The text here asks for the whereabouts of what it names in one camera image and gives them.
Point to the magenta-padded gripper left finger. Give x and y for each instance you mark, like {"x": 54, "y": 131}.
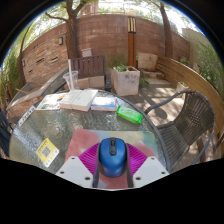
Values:
{"x": 73, "y": 170}

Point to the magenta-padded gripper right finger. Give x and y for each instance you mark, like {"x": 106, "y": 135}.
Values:
{"x": 150, "y": 170}

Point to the blue and black computer mouse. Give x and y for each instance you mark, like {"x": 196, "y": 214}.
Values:
{"x": 112, "y": 156}

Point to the floral pink mouse pad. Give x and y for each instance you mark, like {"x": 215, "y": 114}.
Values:
{"x": 86, "y": 138}

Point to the yellow square card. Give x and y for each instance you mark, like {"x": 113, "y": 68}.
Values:
{"x": 47, "y": 152}

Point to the green wipes packet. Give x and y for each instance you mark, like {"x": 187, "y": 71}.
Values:
{"x": 129, "y": 114}

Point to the dark wicker armchair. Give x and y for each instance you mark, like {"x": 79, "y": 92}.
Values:
{"x": 190, "y": 123}

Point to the white printed strip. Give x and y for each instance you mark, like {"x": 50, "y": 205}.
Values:
{"x": 26, "y": 116}

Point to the colourful printed magazine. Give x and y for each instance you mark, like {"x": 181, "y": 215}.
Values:
{"x": 50, "y": 101}

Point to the thin white booklet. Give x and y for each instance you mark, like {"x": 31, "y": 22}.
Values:
{"x": 104, "y": 104}

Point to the clear plastic cup with straw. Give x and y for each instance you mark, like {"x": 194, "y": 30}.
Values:
{"x": 71, "y": 80}

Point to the stone planter box with plants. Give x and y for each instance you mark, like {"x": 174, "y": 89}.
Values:
{"x": 126, "y": 81}

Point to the long curved wooden bench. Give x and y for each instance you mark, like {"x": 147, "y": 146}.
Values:
{"x": 196, "y": 81}

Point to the beige stone block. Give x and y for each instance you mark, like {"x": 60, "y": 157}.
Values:
{"x": 147, "y": 61}

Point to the forked tree trunk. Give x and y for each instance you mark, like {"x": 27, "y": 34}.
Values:
{"x": 71, "y": 36}

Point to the slim tree trunk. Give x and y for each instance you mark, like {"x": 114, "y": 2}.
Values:
{"x": 167, "y": 36}

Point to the wooden garden lamp post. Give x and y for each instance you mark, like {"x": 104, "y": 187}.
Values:
{"x": 131, "y": 43}

